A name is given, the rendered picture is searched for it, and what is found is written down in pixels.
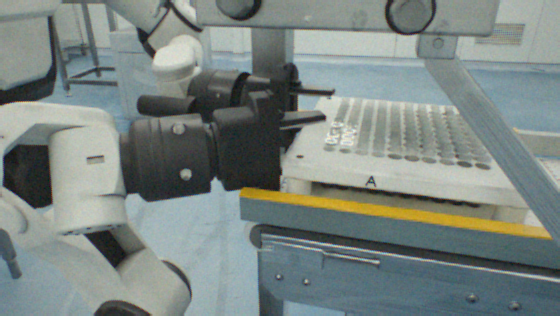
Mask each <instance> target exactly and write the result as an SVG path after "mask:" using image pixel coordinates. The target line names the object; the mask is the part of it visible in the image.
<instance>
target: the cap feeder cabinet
mask: <svg viewBox="0 0 560 316"><path fill-rule="evenodd" d="M200 34H201V41H202V43H201V47H202V50H203V59H202V64H201V67H200V68H201V70H203V69H205V68H213V59H212V46H211V34H210V26H206V27H205V28H204V30H203V31H202V32H201V33H200ZM107 35H109V38H110V42H111V44H110V47H111V53H112V58H113V62H114V67H115V73H116V78H117V82H118V87H119V93H120V98H121V102H122V107H123V112H122V113H123V117H125V118H126V121H131V122H132V124H134V121H136V120H144V119H154V117H147V116H142V115H140V114H139V112H138V110H137V100H138V98H139V97H140V96H141V95H143V94H146V95H154V96H159V94H158V90H157V87H156V83H155V79H154V75H153V73H152V69H151V64H152V60H150V58H149V57H148V55H147V54H146V53H145V52H144V49H143V46H142V44H141V43H140V42H139V39H138V36H137V32H136V28H135V26H133V27H130V28H126V29H122V30H118V31H114V32H112V33H108V34H107ZM132 124H131V125H132Z"/></svg>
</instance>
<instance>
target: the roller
mask: <svg viewBox="0 0 560 316"><path fill-rule="evenodd" d="M265 227H271V228H278V229H283V227H280V226H274V225H268V224H256V225H254V226H253V227H252V228H251V230H250V233H249V240H250V242H251V243H252V245H253V246H255V247H256V248H258V249H261V247H262V241H260V239H261V232H262V230H263V229H264V228H265Z"/></svg>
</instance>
